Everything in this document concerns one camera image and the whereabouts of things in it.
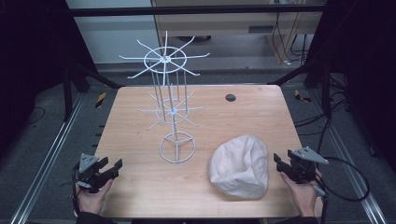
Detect person's left dark sleeve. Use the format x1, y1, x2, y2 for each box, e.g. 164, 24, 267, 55
75, 211, 117, 224

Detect black diagonal frame strut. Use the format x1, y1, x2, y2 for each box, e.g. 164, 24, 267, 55
72, 61, 125, 91
268, 60, 316, 87

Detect black horizontal frame bar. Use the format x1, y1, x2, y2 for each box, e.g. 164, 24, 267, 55
65, 5, 329, 18

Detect white background cabinet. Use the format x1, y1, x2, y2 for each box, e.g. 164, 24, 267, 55
64, 0, 163, 65

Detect beige cloth hat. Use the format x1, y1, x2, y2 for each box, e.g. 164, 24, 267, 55
208, 134, 270, 201

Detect person's right hand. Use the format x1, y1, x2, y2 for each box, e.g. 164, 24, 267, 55
278, 168, 323, 218

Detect person's left hand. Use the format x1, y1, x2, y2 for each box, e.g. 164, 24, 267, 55
75, 178, 115, 216

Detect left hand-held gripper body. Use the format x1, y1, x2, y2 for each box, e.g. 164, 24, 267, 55
74, 152, 110, 194

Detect wooden background desk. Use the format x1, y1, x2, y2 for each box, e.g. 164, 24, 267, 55
150, 0, 329, 65

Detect hanging black cables bundle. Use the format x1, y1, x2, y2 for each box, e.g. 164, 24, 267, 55
271, 11, 310, 67

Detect white wire hat rack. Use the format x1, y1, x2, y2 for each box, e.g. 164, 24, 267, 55
118, 30, 211, 164

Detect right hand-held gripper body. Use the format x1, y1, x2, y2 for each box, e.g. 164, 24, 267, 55
287, 146, 330, 185

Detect black floor cables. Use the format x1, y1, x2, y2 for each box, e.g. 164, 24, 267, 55
293, 74, 351, 137

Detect thin black floor cable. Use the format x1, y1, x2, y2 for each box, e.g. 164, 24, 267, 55
25, 105, 47, 126

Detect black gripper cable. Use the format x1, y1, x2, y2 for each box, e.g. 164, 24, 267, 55
70, 160, 82, 216
312, 156, 372, 224

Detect yellow black striped tape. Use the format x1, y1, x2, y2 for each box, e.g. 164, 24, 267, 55
293, 89, 313, 104
94, 91, 107, 109

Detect aluminium floor rail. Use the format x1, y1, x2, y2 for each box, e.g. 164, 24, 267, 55
8, 92, 86, 224
310, 88, 389, 224

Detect black curtain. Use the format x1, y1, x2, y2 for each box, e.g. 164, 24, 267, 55
304, 0, 396, 174
0, 0, 98, 160

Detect black upright frame post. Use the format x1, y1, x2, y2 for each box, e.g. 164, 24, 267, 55
63, 65, 75, 122
321, 62, 332, 119

